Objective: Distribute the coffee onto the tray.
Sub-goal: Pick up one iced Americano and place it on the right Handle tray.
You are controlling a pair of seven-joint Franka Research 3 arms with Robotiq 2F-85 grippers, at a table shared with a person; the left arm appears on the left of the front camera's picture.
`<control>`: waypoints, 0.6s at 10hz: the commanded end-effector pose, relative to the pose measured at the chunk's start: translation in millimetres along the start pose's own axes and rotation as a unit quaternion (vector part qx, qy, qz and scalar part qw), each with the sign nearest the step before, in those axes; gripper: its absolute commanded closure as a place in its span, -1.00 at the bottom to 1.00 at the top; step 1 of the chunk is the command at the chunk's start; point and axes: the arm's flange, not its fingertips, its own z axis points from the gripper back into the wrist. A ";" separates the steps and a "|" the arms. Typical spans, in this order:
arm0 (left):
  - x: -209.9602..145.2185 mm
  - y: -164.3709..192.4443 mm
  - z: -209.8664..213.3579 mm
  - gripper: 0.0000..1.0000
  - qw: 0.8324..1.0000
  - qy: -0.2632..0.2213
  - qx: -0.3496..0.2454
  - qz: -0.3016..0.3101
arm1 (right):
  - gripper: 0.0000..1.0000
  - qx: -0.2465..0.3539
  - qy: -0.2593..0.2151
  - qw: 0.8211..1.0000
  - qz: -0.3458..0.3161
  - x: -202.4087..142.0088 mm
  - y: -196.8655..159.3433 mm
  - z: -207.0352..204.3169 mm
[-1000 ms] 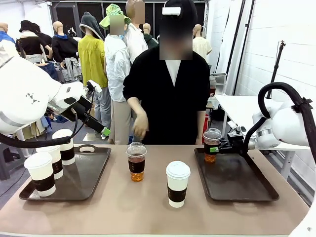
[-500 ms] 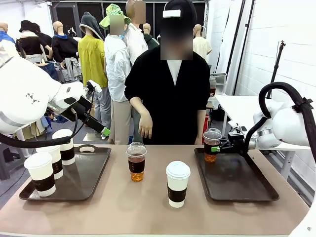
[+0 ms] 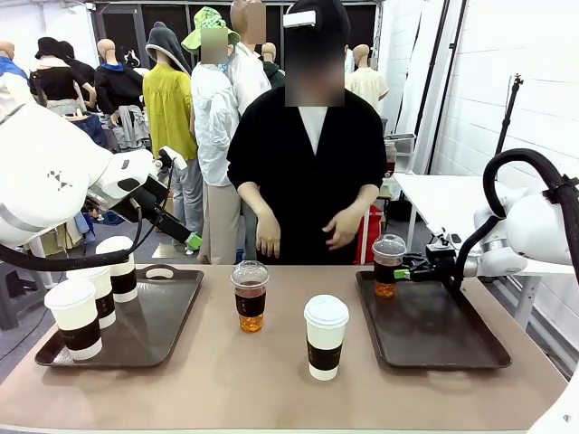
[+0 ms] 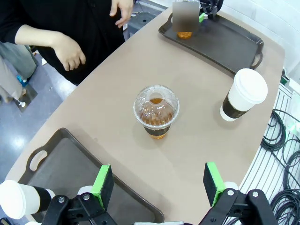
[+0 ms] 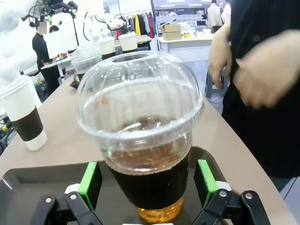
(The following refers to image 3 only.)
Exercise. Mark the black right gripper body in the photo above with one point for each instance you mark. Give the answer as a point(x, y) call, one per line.
point(441, 262)

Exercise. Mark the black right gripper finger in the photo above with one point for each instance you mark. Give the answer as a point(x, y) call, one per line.
point(409, 273)
point(414, 260)

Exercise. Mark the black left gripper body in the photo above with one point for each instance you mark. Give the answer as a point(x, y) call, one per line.
point(145, 199)

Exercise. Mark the clear plastic iced tea cup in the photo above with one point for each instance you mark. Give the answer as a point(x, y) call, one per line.
point(386, 264)
point(249, 294)

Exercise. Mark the white lidded paper coffee cup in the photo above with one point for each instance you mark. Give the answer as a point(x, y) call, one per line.
point(120, 267)
point(325, 336)
point(103, 294)
point(74, 316)

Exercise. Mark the person's left forearm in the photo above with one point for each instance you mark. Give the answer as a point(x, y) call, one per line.
point(364, 201)

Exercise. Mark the person's right forearm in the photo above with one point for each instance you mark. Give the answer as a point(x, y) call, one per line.
point(252, 199)

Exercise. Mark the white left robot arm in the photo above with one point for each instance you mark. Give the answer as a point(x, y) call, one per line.
point(40, 181)

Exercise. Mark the dark brown plastic tray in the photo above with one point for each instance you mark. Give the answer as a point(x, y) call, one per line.
point(429, 330)
point(149, 325)

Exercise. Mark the person's left hand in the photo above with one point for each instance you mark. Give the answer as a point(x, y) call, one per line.
point(346, 228)

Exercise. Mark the person's right hand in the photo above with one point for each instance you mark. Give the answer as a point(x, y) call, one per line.
point(269, 235)

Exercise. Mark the red bag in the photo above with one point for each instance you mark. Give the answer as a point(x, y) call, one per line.
point(372, 235)

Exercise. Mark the large white table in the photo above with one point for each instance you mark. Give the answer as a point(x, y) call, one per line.
point(443, 199)

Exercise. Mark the mannequin legs in blue jeans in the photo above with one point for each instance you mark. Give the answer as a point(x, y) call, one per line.
point(92, 126)

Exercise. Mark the mannequin in yellow shirt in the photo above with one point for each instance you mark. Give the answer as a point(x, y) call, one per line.
point(169, 113)

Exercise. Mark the mannequin with green hat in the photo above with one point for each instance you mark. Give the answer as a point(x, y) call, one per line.
point(215, 126)

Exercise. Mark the glass jar with dark liquid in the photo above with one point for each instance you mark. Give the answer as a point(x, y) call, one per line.
point(391, 158)

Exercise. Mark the mannequin in black sweater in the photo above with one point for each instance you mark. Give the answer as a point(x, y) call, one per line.
point(115, 86)

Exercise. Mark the metal container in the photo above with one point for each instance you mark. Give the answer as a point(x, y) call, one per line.
point(402, 141)

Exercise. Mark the person in black shirt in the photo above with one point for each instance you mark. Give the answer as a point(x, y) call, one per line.
point(307, 181)

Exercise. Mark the mannequin with black hat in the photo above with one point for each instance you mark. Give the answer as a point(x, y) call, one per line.
point(56, 77)

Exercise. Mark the black tripod pole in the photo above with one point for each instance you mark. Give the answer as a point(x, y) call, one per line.
point(509, 117)

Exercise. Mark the bald mannequin in white shirt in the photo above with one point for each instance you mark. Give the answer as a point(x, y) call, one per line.
point(249, 77)

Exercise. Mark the mannequin in cream shirt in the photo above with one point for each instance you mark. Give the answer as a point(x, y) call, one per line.
point(365, 86)

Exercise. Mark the mannequin in dark green top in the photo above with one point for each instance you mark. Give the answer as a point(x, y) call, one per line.
point(272, 70)

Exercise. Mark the mannequin in blue white jacket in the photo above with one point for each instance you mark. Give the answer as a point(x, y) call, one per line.
point(9, 77)

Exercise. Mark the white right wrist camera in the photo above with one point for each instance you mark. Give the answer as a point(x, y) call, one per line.
point(445, 238)

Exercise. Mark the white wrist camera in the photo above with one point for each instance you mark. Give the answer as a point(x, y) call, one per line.
point(445, 238)
point(172, 157)

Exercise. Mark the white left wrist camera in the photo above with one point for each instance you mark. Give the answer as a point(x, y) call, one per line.
point(172, 157)

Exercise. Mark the white head-mounted camera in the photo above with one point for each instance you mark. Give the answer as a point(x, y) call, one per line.
point(298, 19)

